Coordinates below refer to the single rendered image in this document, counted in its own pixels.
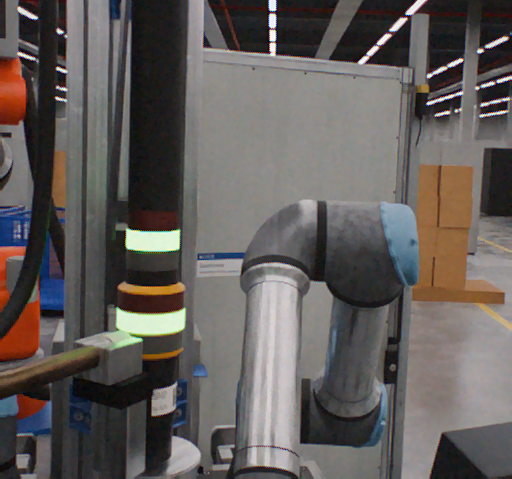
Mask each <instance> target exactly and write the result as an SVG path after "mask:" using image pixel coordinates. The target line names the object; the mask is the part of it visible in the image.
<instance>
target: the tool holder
mask: <svg viewBox="0 0 512 479"><path fill-rule="evenodd" d="M107 334H111V333H108V332H106V333H103V334H98V335H95V336H91V337H88V338H83V339H80V340H76V341H74V343H73V350H75V349H78V348H81V347H86V346H89V344H93V345H94V347H95V348H96V350H97V352H98V354H99V363H98V365H97V367H96V368H94V369H91V370H88V371H84V372H81V373H78V374H75V375H73V396H74V397H76V398H80V399H83V400H88V401H91V402H92V469H93V470H94V478H95V479H196V478H197V477H198V475H199V474H202V473H203V472H204V467H203V466H201V453H199V452H200V451H198V449H197V448H196V447H195V446H194V445H193V444H191V443H190V441H188V440H186V439H182V438H179V437H175V436H173V443H172V457H171V458H170V459H169V460H166V461H165V462H162V463H158V464H151V465H145V439H146V399H148V398H152V397H153V389H154V374H152V373H147V372H143V371H142V351H143V340H142V339H139V338H134V337H131V338H128V339H125V340H121V341H118V342H114V343H113V342H104V341H98V340H99V339H96V338H98V337H101V336H104V335H107Z"/></svg>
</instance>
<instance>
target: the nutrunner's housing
mask: <svg viewBox="0 0 512 479"><path fill-rule="evenodd" d="M176 368H177V355H176V356H173V357H170V358H164V359H142V371H143V372H147V373H152V374H154V389H153V397H152V398H148V399H146V439H145V465H151V464H158V463H162V462H165V461H166V460H169V459H170V458H171V457H172V443H173V421H174V420H175V407H176V385H177V381H176Z"/></svg>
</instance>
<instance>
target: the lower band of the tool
mask: <svg viewBox="0 0 512 479"><path fill-rule="evenodd" d="M118 289H119V290H121V291H123V292H127V293H135V294H150V295H156V294H172V293H177V292H182V291H184V290H185V286H184V285H183V284H181V283H179V281H178V284H176V285H173V286H167V287H140V286H133V285H128V284H126V283H125V282H123V283H122V284H120V285H119V286H118ZM118 309H119V310H121V311H123V312H126V313H132V314H141V316H162V314H172V313H176V312H181V311H183V310H184V309H185V307H184V308H183V309H181V310H177V311H172V312H163V313H140V312H132V311H126V310H123V309H120V308H119V307H118ZM183 329H184V327H183V328H182V329H179V330H176V331H172V333H165V334H137V333H130V332H126V333H128V334H130V335H138V336H163V335H171V334H175V333H178V331H182V330H183ZM183 350H184V346H183V347H182V349H180V350H177V351H175V352H171V353H163V354H142V359H164V358H170V357H173V356H176V355H178V354H179V353H180V352H182V351H183Z"/></svg>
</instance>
